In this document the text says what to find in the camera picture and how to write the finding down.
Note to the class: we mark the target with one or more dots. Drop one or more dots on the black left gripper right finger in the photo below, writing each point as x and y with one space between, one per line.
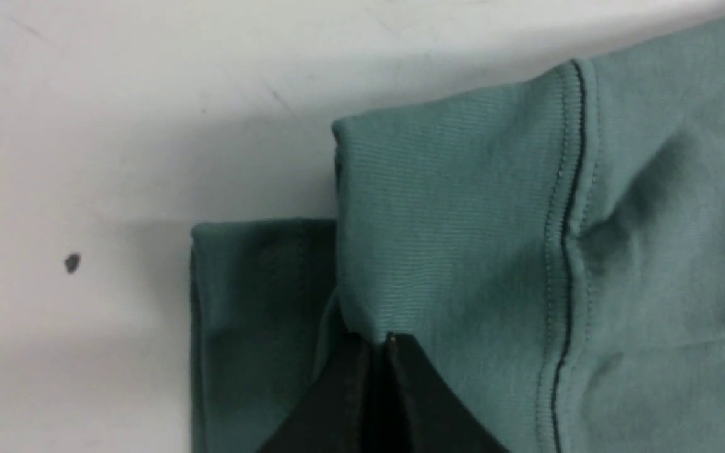
422 412

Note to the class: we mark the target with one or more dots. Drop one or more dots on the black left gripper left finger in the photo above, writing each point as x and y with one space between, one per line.
331 416

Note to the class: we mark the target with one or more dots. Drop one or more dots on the green long-sleeve top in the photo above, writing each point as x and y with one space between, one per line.
556 246

